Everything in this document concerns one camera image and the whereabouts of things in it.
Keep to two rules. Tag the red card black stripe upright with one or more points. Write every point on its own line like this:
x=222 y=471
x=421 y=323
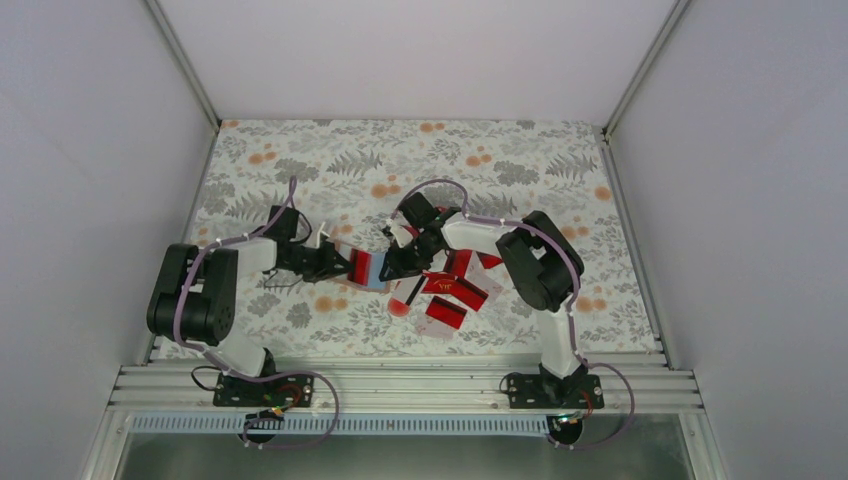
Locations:
x=457 y=262

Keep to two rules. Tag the aluminium corner post right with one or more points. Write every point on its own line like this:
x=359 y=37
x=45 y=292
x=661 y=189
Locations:
x=674 y=16

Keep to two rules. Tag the tan leather card holder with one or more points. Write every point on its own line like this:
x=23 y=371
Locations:
x=375 y=283

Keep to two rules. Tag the red card black stripe bottom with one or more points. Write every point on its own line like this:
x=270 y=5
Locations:
x=446 y=312

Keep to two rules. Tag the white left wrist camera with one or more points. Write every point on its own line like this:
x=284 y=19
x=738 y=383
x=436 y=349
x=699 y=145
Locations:
x=323 y=234

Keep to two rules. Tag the red card black stripe right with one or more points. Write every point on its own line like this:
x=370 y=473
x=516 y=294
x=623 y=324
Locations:
x=469 y=294

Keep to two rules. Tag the white perforated cable duct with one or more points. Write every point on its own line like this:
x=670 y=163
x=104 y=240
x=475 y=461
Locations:
x=345 y=424

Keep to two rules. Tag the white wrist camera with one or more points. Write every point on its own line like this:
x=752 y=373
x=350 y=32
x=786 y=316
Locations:
x=323 y=234
x=399 y=233

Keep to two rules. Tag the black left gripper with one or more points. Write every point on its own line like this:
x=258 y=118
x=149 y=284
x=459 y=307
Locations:
x=325 y=268

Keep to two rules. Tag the aluminium corner post left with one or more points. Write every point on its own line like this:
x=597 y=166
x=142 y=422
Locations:
x=183 y=62

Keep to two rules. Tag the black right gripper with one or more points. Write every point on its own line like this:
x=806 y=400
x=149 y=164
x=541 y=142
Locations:
x=400 y=266

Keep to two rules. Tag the aluminium front rail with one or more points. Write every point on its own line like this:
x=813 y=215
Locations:
x=454 y=387

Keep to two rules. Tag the white floral card bottom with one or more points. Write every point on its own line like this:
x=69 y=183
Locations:
x=430 y=327

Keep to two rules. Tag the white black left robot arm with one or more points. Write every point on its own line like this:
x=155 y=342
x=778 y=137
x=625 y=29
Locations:
x=193 y=302

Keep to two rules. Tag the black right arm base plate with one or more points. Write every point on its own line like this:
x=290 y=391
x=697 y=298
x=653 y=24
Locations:
x=533 y=391

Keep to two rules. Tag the white card black stripe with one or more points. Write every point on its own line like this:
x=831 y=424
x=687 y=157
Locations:
x=404 y=294

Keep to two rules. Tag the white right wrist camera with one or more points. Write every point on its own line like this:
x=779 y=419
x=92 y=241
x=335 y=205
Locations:
x=399 y=233

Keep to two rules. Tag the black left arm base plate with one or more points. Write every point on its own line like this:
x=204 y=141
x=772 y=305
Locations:
x=289 y=391

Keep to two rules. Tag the red VIP card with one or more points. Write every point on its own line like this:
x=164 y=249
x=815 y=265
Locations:
x=439 y=283

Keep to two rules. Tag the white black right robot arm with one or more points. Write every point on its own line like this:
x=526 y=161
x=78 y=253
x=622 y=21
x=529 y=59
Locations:
x=544 y=268

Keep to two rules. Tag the aluminium corner post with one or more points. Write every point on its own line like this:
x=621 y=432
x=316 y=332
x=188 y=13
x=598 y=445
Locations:
x=183 y=62
x=674 y=16

